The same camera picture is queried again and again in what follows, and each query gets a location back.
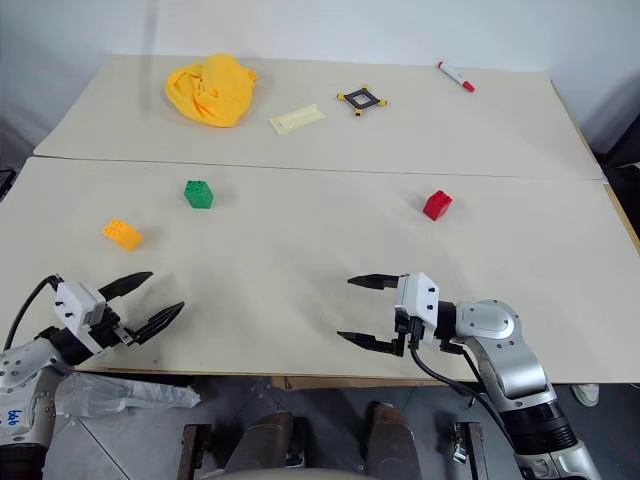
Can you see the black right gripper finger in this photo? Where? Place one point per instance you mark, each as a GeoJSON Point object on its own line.
{"type": "Point", "coordinates": [377, 281]}
{"type": "Point", "coordinates": [372, 343]}

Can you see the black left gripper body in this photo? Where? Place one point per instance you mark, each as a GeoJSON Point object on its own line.
{"type": "Point", "coordinates": [107, 330]}

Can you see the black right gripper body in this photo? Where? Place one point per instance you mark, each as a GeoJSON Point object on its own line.
{"type": "Point", "coordinates": [411, 332]}

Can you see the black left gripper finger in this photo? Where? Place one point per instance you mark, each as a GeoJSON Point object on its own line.
{"type": "Point", "coordinates": [127, 282]}
{"type": "Point", "coordinates": [157, 322]}

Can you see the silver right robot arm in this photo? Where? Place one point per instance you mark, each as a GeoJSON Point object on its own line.
{"type": "Point", "coordinates": [510, 360]}

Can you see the orange toy brick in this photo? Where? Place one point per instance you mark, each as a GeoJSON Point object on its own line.
{"type": "Point", "coordinates": [124, 235]}

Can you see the clear crumpled plastic bag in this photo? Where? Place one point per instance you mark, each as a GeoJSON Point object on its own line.
{"type": "Point", "coordinates": [115, 395]}

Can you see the red toy brick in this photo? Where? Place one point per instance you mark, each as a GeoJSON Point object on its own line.
{"type": "Point", "coordinates": [436, 205]}

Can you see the dark brown rounded shape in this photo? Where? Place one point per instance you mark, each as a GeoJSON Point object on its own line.
{"type": "Point", "coordinates": [265, 440]}
{"type": "Point", "coordinates": [392, 440]}

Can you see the green toy brick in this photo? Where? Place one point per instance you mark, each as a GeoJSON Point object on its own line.
{"type": "Point", "coordinates": [198, 195]}

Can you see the cream plastic strip piece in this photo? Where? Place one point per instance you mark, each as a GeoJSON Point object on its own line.
{"type": "Point", "coordinates": [297, 119]}

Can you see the white shoe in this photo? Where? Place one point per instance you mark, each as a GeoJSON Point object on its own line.
{"type": "Point", "coordinates": [586, 395]}

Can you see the crumpled yellow cloth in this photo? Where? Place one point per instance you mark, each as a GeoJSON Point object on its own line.
{"type": "Point", "coordinates": [215, 92]}

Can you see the red and white marker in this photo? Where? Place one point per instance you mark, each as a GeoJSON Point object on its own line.
{"type": "Point", "coordinates": [455, 76]}

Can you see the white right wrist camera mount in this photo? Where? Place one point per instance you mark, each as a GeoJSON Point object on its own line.
{"type": "Point", "coordinates": [420, 300]}

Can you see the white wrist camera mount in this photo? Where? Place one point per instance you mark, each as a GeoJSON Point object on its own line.
{"type": "Point", "coordinates": [75, 305]}
{"type": "Point", "coordinates": [420, 300]}

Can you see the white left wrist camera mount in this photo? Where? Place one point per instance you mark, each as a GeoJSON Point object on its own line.
{"type": "Point", "coordinates": [75, 305]}

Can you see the black metal frame post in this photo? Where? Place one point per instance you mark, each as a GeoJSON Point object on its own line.
{"type": "Point", "coordinates": [192, 450]}
{"type": "Point", "coordinates": [470, 450]}

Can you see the black square frame yellow corners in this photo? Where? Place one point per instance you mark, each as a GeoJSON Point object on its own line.
{"type": "Point", "coordinates": [352, 100]}

